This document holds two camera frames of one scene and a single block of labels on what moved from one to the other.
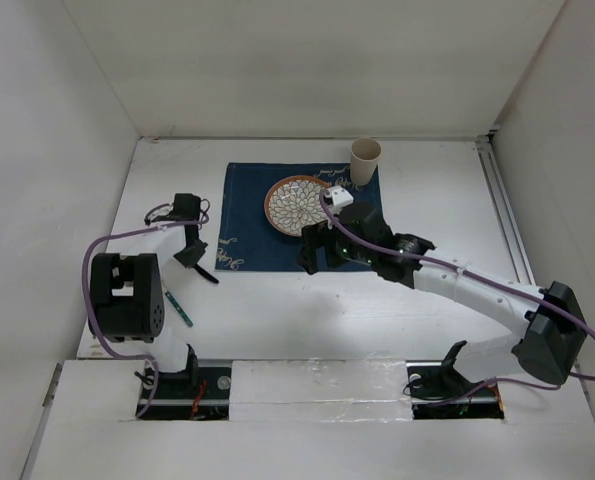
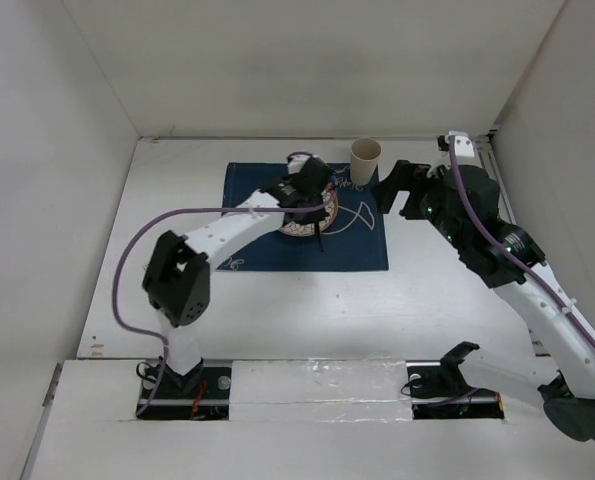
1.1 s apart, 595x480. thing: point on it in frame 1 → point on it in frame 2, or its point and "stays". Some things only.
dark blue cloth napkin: x=245 y=239 stays
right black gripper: x=314 y=236 → x=404 y=176
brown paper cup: x=364 y=159 stays
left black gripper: x=191 y=258 → x=316 y=216
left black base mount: x=197 y=393 stays
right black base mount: x=439 y=392 stays
